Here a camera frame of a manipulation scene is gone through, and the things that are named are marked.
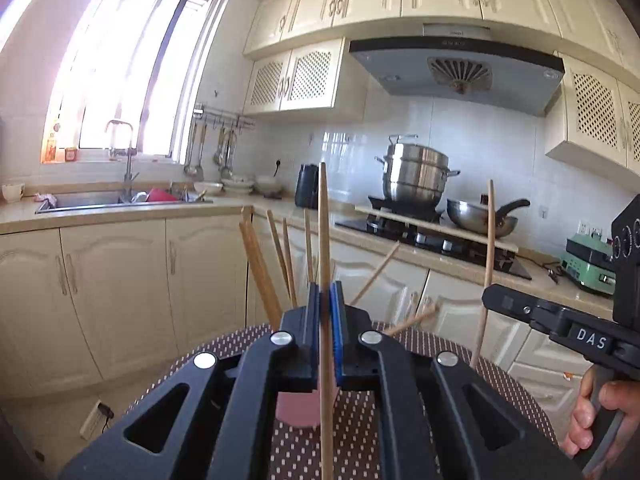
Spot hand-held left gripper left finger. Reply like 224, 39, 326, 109
57, 282, 328, 480

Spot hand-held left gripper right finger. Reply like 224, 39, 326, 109
327, 281, 583, 480

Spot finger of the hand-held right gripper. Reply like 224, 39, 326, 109
481, 283, 622, 362

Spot light bamboo chopstick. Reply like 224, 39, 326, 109
318, 161, 335, 480
470, 179, 497, 368

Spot bunch of wooden chopsticks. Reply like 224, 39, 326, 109
239, 205, 438, 338

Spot pink cup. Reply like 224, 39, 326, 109
276, 390, 321, 428

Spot person's right hand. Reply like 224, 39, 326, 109
561, 379, 640, 461

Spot green electric cooker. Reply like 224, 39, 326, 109
559, 234, 617, 296

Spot black gas stove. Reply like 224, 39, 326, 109
335, 212, 533, 281

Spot brown polka-dot tablecloth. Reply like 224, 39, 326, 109
120, 321, 558, 480

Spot dark electric kettle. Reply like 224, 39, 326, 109
295, 163, 321, 209

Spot steel steamer pot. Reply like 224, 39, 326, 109
375, 134, 461, 211

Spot stack of white dishes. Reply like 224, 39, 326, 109
221, 174, 256, 195

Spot cream lattice door cabinet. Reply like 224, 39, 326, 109
545, 51, 640, 188
243, 37, 368, 122

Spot hanging steel skimmer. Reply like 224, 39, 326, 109
214, 127, 238, 178

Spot hanging steel ladle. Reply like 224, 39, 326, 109
183, 122, 206, 181

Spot steel utensil rack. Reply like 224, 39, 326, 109
192, 102, 256, 133

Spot white power strip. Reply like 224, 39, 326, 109
80, 400, 115, 441

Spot grey range hood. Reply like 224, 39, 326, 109
348, 23, 565, 118

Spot steel sink faucet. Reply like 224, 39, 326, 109
105, 120, 140, 203

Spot steel kitchen sink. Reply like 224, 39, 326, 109
35, 190, 213, 214

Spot orange bottle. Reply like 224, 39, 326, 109
44, 122, 60, 162

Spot kitchen window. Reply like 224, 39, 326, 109
42, 0, 226, 163

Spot steel wok with black handle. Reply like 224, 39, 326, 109
446, 197, 531, 240

